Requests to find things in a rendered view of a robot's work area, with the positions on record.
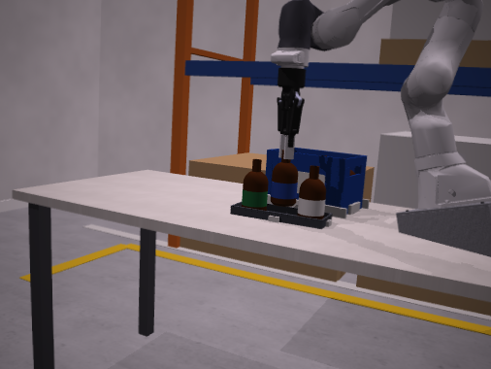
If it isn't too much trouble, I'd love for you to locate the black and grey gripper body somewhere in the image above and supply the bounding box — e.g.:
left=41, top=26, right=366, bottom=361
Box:
left=278, top=68, right=306, bottom=107

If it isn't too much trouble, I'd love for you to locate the blue crate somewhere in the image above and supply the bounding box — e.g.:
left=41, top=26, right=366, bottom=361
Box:
left=266, top=148, right=367, bottom=211

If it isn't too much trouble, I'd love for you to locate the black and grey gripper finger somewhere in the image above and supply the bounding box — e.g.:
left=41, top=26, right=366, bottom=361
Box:
left=283, top=92, right=305, bottom=159
left=277, top=94, right=287, bottom=158

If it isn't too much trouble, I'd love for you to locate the brown bottle with blue label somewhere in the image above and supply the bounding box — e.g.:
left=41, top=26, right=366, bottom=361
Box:
left=271, top=150, right=298, bottom=207

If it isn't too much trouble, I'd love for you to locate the brown bottle with green label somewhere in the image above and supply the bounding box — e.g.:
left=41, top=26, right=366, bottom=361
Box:
left=242, top=159, right=269, bottom=211

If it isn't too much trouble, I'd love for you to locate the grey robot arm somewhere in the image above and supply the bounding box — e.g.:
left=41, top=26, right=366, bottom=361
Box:
left=271, top=0, right=491, bottom=209

